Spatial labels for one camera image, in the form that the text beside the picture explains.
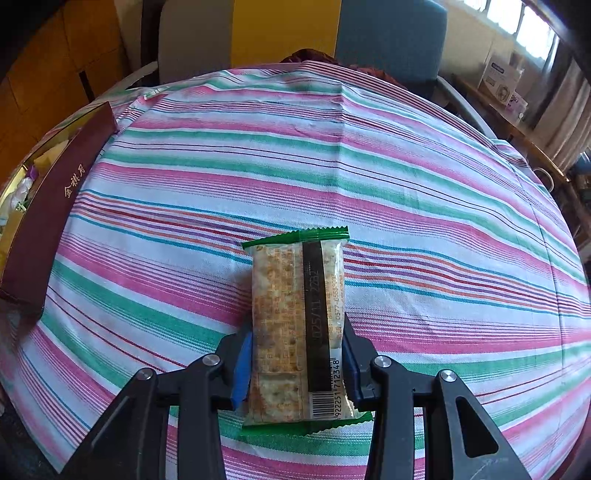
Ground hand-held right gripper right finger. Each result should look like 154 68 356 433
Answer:
341 322 534 480

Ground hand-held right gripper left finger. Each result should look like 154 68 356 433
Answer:
59 328 254 480

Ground cracker packet green edges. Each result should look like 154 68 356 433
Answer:
241 225 375 437

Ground golden tin box maroon sides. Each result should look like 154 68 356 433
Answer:
0 102 118 305

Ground striped pink green tablecloth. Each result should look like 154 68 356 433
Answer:
0 65 591 480

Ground wooden desk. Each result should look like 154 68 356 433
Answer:
455 76 573 181

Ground small pink box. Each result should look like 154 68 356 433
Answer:
505 92 529 121

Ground dark red cloth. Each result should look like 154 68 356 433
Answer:
279 48 402 88

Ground white printed carton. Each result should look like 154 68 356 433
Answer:
478 53 525 100

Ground grey yellow blue sofa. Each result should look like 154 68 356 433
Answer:
157 0 495 134

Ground patterned pink curtain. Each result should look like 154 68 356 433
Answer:
531 41 591 162

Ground wooden wardrobe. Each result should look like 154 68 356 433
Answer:
0 4 130 185

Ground window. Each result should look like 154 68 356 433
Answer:
457 0 568 61

